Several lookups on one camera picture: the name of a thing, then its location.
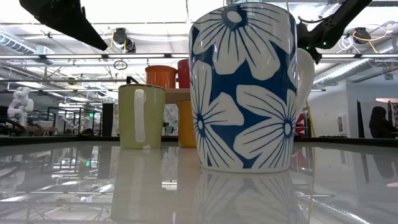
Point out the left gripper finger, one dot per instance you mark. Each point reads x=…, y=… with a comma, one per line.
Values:
x=65, y=18

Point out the blue white flower mug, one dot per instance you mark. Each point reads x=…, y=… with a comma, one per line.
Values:
x=248, y=93

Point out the orange mug black rim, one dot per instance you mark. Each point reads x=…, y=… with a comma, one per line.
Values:
x=160, y=77

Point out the red mug white interior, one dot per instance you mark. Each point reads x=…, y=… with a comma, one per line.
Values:
x=183, y=74

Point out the pale green mug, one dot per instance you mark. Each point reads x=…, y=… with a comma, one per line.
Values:
x=155, y=118

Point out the yellow speckled mug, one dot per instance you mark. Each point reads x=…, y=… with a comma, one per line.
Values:
x=185, y=124

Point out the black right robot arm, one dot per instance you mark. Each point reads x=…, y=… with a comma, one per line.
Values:
x=348, y=15

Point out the red object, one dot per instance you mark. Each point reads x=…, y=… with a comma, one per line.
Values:
x=301, y=126

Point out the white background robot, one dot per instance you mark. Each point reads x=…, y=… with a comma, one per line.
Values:
x=21, y=105

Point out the person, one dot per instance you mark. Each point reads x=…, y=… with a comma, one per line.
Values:
x=379, y=124

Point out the black cabinet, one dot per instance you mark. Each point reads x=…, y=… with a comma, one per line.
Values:
x=108, y=119

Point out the silver ceiling duct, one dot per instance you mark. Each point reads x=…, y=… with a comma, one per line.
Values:
x=357, y=67
x=18, y=45

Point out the white wall box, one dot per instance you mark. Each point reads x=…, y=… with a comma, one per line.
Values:
x=341, y=124

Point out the black table edge rail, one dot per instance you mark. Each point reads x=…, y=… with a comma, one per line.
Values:
x=342, y=140

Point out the wooden shelf black frame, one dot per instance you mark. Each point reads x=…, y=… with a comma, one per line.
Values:
x=177, y=95

